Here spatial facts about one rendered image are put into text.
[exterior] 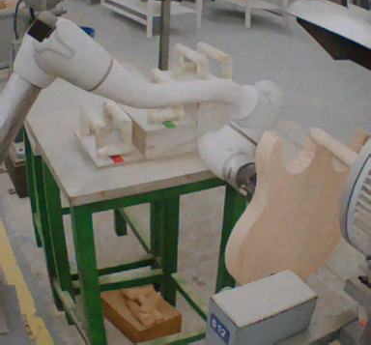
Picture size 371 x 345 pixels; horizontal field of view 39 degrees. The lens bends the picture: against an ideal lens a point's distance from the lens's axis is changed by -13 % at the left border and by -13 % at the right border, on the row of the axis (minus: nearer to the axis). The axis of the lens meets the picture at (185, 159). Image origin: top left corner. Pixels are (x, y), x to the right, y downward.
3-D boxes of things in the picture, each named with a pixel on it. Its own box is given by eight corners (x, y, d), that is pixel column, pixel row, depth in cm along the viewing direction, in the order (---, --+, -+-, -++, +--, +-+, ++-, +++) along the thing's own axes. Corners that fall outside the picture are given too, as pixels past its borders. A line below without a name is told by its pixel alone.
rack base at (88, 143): (146, 160, 170) (146, 157, 170) (98, 169, 164) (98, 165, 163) (113, 126, 192) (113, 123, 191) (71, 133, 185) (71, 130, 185)
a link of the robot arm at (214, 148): (212, 175, 150) (242, 132, 149) (184, 150, 162) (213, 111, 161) (238, 191, 157) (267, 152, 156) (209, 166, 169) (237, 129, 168)
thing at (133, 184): (232, 332, 207) (257, 159, 174) (96, 368, 183) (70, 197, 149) (162, 255, 256) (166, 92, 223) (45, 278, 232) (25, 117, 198)
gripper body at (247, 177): (258, 189, 152) (277, 206, 145) (232, 191, 148) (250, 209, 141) (265, 163, 149) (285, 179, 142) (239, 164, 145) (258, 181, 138)
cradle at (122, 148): (134, 154, 170) (134, 143, 169) (99, 160, 166) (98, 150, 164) (129, 149, 173) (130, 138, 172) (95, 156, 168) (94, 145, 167)
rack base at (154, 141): (196, 151, 177) (198, 123, 173) (145, 160, 170) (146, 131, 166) (157, 119, 198) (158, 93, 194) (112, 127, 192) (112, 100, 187)
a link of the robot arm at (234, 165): (218, 184, 152) (230, 194, 148) (226, 152, 149) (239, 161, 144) (247, 183, 157) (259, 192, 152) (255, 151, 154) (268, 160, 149)
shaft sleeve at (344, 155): (372, 161, 97) (362, 172, 97) (375, 172, 99) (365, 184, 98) (318, 124, 111) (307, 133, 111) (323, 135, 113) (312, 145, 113)
